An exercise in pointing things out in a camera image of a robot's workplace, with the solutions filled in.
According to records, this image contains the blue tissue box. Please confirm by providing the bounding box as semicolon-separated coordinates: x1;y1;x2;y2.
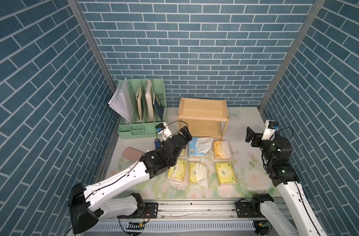
188;137;213;160

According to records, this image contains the orange tissue pack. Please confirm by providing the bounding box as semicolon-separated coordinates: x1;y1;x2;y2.
213;140;232;161

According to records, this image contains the yellow tissue pack with tissue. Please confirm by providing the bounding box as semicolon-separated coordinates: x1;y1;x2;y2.
179;149;186;158

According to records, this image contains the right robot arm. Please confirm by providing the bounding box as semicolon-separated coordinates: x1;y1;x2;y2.
235;121;327;236

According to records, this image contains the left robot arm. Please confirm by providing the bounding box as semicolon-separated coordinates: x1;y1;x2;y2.
68;126;193;235

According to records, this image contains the wooden two-tier shelf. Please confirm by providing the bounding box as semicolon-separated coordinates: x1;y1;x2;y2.
178;98;229;139

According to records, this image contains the blue stapler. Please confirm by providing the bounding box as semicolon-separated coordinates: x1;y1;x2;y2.
154;138;161;148

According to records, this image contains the dark blue book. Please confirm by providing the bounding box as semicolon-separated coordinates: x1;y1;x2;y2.
153;93;164;121

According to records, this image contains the pink phone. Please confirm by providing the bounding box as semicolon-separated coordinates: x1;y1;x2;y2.
121;147;145;162

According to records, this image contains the green desk file organizer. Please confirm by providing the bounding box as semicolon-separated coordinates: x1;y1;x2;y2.
118;79;167;140

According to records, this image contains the thick yellow-cover book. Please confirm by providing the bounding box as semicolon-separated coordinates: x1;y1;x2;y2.
145;80;154;122

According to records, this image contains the white paper stack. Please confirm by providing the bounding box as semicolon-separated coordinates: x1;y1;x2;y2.
108;77;133;123

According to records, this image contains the small circuit board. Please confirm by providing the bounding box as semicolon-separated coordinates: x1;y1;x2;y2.
125;222;145;232

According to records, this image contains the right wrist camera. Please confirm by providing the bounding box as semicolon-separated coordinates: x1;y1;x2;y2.
262;120;279;141

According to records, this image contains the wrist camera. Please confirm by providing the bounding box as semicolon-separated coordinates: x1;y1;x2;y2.
155;122;172;141
262;120;279;141

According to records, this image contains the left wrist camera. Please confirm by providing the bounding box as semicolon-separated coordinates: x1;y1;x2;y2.
155;122;172;141

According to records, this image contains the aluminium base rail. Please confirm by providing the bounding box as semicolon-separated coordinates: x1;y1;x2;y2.
67;197;327;236

